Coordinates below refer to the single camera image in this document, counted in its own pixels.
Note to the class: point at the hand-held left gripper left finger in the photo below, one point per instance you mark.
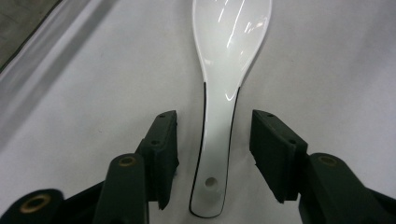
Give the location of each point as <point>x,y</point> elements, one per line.
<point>162,155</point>

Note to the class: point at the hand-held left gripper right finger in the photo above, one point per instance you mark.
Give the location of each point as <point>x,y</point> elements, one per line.
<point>277,155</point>

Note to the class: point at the white ceramic spoon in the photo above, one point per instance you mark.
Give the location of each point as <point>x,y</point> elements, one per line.
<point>227,62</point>

